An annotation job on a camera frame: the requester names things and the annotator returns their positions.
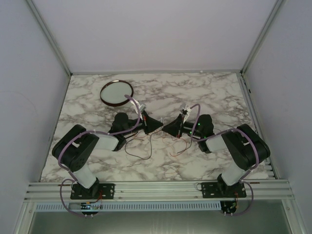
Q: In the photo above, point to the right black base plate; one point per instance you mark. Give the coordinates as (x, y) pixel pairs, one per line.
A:
(219, 190)

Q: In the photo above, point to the aluminium corner post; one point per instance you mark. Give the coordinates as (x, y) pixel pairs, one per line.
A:
(49, 36)
(262, 35)

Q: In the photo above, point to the left aluminium corner post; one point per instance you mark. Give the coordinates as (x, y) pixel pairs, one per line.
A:
(49, 36)

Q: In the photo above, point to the right aluminium corner post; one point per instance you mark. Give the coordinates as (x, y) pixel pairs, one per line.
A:
(262, 35)

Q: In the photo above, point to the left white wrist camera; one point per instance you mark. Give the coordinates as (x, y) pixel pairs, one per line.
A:
(138, 106)

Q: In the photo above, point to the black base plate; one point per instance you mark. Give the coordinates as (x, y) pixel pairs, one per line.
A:
(106, 190)
(219, 190)

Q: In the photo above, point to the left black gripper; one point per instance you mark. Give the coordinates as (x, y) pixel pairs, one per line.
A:
(152, 124)

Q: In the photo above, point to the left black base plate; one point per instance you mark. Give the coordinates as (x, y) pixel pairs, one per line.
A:
(106, 190)

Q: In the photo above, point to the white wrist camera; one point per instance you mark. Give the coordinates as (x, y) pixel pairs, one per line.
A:
(185, 111)
(138, 106)

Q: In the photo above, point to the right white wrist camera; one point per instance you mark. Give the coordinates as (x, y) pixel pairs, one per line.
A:
(185, 111)

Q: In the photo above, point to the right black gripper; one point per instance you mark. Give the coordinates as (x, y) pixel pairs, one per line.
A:
(174, 127)

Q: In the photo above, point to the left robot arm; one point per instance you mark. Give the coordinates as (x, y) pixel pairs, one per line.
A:
(74, 149)

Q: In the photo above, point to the round brown rimmed plate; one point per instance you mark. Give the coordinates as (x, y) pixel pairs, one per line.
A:
(113, 93)

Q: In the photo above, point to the aluminium front rail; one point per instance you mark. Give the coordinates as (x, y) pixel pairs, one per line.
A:
(278, 189)

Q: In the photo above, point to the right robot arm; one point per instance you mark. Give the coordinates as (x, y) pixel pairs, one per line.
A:
(245, 146)

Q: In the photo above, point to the grey slotted cable duct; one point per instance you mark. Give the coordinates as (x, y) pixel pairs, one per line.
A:
(129, 206)

